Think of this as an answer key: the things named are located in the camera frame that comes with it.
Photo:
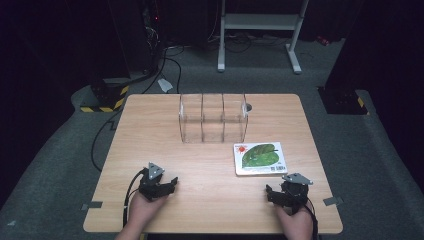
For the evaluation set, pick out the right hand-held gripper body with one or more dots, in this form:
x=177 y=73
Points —
x=295 y=191

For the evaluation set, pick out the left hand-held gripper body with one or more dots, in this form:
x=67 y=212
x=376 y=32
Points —
x=154 y=186

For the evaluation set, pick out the white book with green leaf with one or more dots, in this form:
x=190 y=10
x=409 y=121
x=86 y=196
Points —
x=260 y=158

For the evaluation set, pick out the clear acrylic divider rack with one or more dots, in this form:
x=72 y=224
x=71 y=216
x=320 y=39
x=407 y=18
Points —
x=213 y=120

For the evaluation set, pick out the person's left hand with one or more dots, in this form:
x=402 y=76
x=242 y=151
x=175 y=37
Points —
x=143 y=208

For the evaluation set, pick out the person's right hand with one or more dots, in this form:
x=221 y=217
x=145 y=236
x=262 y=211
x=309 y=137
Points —
x=296 y=221

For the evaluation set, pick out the grey tape strip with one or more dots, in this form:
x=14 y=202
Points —
x=332 y=201
x=92 y=205

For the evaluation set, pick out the round table grommet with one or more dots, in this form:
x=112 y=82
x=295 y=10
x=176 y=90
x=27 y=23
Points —
x=249 y=107

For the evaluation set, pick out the white paper scrap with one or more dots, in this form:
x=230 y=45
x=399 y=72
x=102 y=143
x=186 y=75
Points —
x=165 y=85

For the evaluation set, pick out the black base with yellow stripes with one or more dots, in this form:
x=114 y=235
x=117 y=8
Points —
x=106 y=96
x=343 y=101

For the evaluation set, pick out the small red object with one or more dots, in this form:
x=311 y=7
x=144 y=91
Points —
x=323 y=40

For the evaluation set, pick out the white metal stand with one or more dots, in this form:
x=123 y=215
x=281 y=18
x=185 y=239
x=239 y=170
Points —
x=260 y=21

